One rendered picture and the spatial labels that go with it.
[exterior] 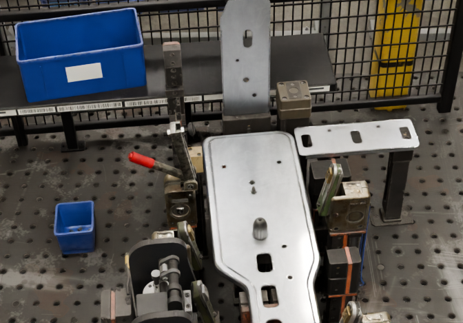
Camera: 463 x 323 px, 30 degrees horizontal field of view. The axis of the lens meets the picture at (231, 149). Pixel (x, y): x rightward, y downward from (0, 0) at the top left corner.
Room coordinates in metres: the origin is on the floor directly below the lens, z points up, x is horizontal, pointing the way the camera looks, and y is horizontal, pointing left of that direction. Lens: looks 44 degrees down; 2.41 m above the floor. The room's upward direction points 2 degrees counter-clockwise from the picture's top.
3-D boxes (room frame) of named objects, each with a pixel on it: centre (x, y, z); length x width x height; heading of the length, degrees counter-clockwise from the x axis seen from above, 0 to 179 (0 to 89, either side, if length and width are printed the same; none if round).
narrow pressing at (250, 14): (1.61, -0.04, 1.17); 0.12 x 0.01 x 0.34; 94
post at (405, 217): (1.53, -0.41, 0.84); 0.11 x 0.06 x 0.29; 94
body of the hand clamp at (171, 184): (1.33, 0.12, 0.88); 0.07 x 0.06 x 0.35; 94
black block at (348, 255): (1.16, -0.23, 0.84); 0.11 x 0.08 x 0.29; 94
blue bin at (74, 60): (1.75, 0.37, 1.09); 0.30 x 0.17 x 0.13; 101
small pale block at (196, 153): (1.42, 0.08, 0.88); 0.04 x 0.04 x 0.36; 4
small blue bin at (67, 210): (1.48, 0.40, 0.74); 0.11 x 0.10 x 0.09; 4
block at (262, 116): (1.61, -0.04, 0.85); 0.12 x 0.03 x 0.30; 94
